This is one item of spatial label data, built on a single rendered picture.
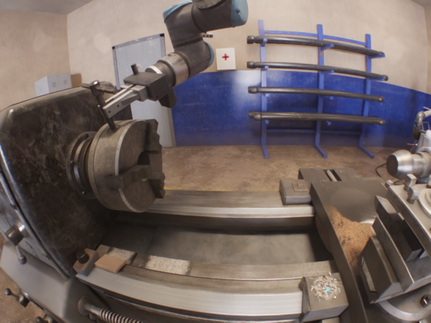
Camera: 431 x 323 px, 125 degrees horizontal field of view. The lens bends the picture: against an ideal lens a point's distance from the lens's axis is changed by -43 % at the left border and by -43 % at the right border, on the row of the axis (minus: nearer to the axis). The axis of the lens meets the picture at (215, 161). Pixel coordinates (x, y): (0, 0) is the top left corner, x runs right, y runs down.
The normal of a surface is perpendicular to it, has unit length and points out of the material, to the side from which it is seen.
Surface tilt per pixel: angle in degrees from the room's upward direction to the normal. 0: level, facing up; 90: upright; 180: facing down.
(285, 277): 0
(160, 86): 100
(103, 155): 54
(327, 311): 90
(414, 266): 0
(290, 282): 0
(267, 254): 12
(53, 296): 32
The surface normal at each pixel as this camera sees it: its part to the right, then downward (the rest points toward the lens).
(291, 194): -0.07, -0.90
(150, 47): -0.13, 0.44
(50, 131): 0.99, 0.00
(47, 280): -0.13, -0.54
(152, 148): -0.15, -0.26
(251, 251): -0.29, -0.87
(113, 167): -0.14, 0.02
